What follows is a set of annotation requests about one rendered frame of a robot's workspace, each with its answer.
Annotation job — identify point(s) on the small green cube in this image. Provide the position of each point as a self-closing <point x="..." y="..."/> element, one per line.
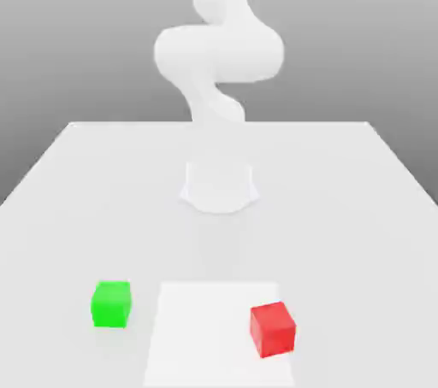
<point x="111" y="305"/>

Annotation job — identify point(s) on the small red cube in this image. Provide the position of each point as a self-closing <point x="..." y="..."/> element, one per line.
<point x="272" y="329"/>

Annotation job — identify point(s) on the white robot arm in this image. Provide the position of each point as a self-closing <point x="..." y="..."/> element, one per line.
<point x="219" y="53"/>

